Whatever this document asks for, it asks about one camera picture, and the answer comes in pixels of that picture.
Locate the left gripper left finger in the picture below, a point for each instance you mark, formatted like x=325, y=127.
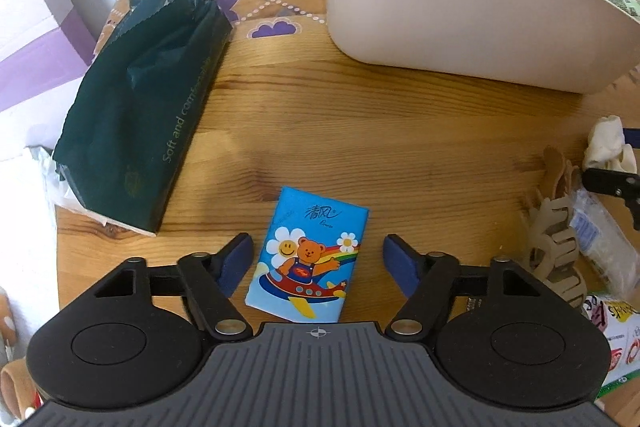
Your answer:
x=209, y=281

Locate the small tan hair claw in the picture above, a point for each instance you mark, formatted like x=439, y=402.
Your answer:
x=561, y=176

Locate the purple white board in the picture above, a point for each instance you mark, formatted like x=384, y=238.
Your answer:
x=44, y=43

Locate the white plush kitty toy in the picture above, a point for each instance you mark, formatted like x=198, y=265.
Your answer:
x=607, y=147

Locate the white Olympic snack bag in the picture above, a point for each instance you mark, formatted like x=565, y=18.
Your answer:
x=619, y=322

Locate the beige plastic storage bin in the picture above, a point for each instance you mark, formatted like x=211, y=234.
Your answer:
x=450, y=6

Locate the dark green tissue pack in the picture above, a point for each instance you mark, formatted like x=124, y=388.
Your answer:
x=126, y=135

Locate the beige zigzag hair claw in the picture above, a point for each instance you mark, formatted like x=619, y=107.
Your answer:
x=552, y=250

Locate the blue cartoon tissue pack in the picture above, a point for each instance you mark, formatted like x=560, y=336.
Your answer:
x=305, y=267

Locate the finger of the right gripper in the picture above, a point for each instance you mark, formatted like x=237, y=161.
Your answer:
x=623, y=185

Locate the clear plastic packet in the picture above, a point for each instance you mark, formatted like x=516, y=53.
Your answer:
x=604, y=244

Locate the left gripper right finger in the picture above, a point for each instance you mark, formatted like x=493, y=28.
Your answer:
x=427, y=282

